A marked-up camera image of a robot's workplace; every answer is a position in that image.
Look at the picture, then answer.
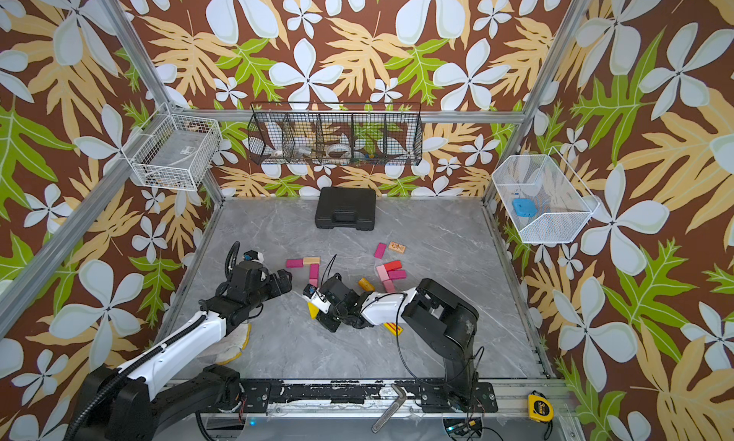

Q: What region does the magenta block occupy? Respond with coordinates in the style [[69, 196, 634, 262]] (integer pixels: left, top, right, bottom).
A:
[[309, 263, 320, 280], [286, 259, 304, 268], [374, 242, 387, 259], [388, 269, 407, 280]]

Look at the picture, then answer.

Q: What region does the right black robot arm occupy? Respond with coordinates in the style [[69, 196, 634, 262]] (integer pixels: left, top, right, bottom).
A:
[[303, 274, 481, 412]]

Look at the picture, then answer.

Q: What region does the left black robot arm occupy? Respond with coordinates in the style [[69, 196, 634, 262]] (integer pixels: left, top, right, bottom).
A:
[[64, 261, 292, 440]]

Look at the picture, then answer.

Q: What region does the orange block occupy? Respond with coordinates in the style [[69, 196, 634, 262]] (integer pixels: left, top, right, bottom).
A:
[[359, 278, 376, 292]]

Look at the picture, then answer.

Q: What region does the pink block lower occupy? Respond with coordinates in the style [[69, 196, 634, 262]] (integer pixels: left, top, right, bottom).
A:
[[382, 280, 396, 293]]

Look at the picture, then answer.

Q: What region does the yellow red striped block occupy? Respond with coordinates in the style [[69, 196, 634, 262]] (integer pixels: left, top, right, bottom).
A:
[[383, 323, 403, 336]]

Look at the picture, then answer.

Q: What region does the magenta block top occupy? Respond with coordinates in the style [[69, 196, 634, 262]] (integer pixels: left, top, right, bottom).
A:
[[374, 242, 387, 259]]

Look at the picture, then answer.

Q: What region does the monkey picture wood block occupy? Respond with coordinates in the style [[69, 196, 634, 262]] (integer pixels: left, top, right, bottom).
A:
[[388, 242, 406, 254]]

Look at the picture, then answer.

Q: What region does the black plastic tool case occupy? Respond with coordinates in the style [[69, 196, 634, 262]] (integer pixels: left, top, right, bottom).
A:
[[315, 187, 377, 231]]

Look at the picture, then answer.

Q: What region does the blue object in basket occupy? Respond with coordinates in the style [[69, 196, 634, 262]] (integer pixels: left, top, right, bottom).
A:
[[512, 198, 538, 219]]

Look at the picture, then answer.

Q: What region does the yellow tape measure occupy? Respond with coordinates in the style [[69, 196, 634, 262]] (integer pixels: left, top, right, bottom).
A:
[[528, 391, 554, 424]]

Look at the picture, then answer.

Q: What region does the white mesh basket right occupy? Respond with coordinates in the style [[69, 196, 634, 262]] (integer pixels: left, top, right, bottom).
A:
[[492, 149, 599, 246]]

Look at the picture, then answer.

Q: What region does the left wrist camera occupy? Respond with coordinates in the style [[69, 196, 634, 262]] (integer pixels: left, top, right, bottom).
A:
[[243, 250, 264, 263]]

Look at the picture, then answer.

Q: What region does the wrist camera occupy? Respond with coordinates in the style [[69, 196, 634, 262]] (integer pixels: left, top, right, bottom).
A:
[[243, 250, 264, 263], [303, 284, 331, 314]]

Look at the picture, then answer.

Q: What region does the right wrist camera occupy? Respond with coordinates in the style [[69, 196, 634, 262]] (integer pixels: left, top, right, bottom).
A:
[[303, 284, 331, 314]]

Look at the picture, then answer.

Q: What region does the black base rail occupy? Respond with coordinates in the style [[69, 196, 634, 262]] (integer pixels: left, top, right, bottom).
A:
[[223, 379, 499, 414]]

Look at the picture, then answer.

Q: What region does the grey metal bracket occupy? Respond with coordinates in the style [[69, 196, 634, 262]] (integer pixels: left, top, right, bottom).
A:
[[371, 384, 407, 435]]

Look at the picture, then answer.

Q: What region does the white wire basket left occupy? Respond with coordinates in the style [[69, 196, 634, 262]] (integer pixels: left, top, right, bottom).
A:
[[124, 104, 222, 192]]

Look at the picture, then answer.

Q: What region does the black wire basket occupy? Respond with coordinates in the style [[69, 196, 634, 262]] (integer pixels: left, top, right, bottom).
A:
[[245, 101, 424, 166]]

